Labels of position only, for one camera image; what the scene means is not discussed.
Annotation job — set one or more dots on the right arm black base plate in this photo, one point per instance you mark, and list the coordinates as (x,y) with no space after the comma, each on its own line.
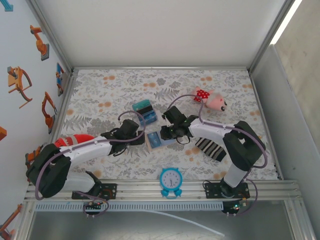
(208,191)

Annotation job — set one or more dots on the orange gripper wall sticker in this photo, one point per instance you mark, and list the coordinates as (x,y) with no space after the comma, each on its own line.
(15,80)

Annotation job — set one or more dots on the black white striped sock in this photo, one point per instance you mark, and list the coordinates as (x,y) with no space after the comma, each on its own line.
(211,147)

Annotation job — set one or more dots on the wide aluminium base rail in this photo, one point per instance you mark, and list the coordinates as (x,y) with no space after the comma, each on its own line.
(145,192)

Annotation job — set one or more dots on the beige card holder wallet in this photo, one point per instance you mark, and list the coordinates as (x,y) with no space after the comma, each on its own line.
(162,145)

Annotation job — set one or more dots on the blue orange machine wall sticker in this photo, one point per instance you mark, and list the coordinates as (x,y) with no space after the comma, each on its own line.
(59,77)

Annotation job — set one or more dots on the blue alarm clock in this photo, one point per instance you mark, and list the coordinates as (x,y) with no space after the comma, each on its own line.
(171,180)

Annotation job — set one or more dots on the aluminium frame rail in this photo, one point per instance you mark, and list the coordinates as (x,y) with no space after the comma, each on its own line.
(67,92)
(162,68)

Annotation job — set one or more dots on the blue card box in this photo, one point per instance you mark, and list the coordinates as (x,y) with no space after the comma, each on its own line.
(147,115)

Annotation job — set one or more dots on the white plastic strip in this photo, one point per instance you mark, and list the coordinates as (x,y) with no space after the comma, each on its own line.
(190,221)

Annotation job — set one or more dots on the aluminium frame post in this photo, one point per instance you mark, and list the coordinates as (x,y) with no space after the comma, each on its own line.
(50,35)
(272,35)

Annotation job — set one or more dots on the floral tablecloth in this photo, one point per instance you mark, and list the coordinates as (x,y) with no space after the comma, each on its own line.
(175,75)

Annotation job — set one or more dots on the orange block wall sticker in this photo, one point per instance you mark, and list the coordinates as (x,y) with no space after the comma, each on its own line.
(2,133)

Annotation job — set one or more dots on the teal credit card stack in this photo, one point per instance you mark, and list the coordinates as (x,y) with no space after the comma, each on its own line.
(141,104)

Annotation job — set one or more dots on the pink plush toy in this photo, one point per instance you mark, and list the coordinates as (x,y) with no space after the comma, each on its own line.
(215,101)

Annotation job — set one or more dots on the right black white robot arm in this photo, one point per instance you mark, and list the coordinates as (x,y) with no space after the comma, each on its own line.
(242,145)

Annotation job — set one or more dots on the black credit card stack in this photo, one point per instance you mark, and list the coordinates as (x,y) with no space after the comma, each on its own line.
(146,110)

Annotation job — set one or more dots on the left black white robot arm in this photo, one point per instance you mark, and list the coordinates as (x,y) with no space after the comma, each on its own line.
(85,150)

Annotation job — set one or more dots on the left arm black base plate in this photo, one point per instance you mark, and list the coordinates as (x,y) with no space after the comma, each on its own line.
(112,191)

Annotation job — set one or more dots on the dark blue VIP card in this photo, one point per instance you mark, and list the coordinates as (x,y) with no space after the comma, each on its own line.
(153,140)

